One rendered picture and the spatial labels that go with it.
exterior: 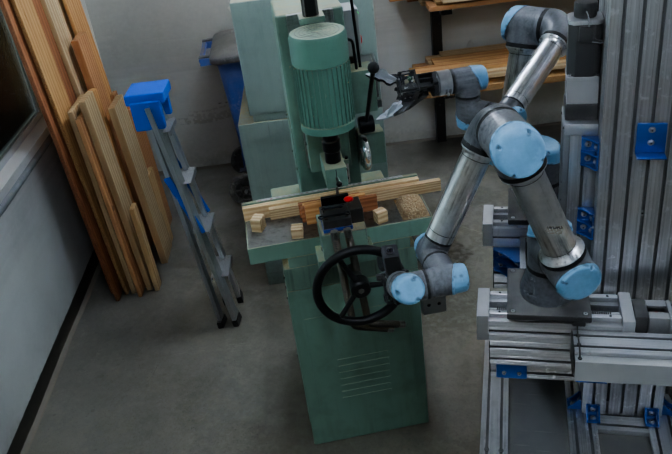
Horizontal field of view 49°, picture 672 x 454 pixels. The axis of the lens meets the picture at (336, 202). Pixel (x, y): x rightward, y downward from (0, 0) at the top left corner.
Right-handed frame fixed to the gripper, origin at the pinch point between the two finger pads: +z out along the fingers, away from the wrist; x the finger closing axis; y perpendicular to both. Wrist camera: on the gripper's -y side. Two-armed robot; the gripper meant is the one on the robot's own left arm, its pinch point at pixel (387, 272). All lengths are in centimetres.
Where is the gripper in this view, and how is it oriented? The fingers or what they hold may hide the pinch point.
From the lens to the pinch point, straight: 214.6
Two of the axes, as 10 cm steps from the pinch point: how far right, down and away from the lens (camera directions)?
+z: -0.7, 0.3, 10.0
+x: 9.8, -1.8, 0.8
